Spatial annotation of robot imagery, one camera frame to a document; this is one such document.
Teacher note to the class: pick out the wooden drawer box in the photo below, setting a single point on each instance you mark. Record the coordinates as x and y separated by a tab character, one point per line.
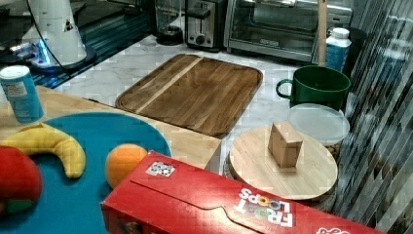
187	146

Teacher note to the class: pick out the wooden cutting board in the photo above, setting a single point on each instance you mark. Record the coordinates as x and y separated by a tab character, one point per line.
205	95

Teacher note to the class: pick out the wooden lid jar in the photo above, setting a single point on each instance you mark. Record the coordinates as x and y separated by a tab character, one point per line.
282	161

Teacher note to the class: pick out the red Froot Loops cereal box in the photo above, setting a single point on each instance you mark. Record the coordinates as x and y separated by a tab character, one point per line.
166	196

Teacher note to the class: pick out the orange plush fruit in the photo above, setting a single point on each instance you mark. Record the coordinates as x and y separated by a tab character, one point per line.
121	161

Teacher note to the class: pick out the silver toaster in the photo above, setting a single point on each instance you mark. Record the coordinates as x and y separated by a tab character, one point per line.
205	24

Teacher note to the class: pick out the french press coffee maker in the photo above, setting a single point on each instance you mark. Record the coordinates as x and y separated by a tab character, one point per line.
168	22

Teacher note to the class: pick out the green mug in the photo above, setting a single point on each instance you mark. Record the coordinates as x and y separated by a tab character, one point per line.
315	84

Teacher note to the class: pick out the clear plastic lid jar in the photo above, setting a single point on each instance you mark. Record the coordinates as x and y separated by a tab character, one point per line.
326	125

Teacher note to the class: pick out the silver toaster oven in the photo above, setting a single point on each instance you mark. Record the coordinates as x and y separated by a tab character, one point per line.
285	29

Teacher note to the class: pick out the white cap bottle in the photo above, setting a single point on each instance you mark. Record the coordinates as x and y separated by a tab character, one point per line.
337	48

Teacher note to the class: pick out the wooden spoon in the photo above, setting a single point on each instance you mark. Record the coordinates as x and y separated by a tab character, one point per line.
322	15

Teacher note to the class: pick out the blue plate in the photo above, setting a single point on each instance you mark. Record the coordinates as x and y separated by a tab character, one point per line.
72	206

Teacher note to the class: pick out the yellow plush banana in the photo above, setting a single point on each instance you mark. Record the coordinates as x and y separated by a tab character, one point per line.
42	138

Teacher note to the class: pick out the blue cylindrical canister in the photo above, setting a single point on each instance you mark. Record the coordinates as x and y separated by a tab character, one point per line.
21	93

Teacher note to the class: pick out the red plush apple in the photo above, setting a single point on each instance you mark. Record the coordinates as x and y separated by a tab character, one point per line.
21	181

